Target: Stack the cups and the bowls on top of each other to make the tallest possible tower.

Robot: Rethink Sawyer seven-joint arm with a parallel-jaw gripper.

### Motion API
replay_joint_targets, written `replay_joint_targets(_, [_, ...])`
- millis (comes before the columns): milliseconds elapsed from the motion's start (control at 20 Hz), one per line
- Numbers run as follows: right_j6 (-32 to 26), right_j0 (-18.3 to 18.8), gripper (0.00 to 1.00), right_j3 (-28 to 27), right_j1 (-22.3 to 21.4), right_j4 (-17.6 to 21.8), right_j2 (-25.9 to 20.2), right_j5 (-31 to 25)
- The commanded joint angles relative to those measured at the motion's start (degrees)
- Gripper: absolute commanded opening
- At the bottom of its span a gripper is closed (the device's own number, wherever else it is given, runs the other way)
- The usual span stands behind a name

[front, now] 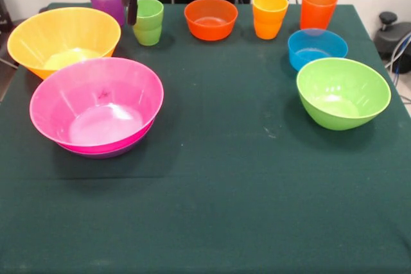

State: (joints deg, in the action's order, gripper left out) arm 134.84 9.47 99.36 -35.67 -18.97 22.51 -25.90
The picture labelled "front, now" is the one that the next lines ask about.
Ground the blue-grey cable bundle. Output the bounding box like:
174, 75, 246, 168
384, 31, 411, 74

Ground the green cup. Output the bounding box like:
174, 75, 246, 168
132, 0, 165, 47

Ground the dark green tablecloth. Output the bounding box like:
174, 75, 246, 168
0, 1, 411, 274

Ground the blue bowl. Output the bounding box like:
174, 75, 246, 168
287, 28, 349, 72

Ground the orange cup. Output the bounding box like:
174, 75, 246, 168
300, 0, 338, 31

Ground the yellow-orange cup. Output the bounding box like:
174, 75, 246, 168
252, 0, 290, 40

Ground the purple cup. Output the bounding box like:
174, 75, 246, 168
87, 0, 126, 28

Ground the large pink bowl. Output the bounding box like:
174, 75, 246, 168
29, 57, 165, 155

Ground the green bowl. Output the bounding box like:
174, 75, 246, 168
295, 57, 392, 132

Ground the orange bowl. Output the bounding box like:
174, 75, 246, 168
184, 0, 239, 42

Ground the large yellow bowl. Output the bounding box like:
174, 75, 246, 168
6, 6, 122, 81

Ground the purple bowl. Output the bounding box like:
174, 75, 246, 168
58, 132, 152, 160

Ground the dark grey equipment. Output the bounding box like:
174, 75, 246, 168
0, 0, 15, 36

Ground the black clamp device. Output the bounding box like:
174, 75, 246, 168
374, 12, 411, 61

